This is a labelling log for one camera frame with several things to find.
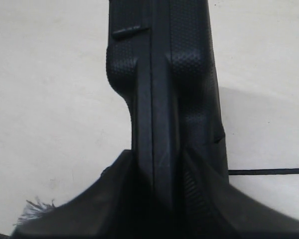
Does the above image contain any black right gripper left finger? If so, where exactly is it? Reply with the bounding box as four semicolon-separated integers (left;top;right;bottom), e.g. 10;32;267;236
11;150;173;239

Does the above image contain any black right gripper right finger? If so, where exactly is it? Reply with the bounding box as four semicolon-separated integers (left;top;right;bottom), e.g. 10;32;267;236
172;148;299;239

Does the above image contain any black cord with loop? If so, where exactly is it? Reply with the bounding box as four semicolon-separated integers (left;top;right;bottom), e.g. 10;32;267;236
13;167;299;227

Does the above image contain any black plastic carrying case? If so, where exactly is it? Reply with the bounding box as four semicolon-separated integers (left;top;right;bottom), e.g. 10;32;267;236
105;0;229;207

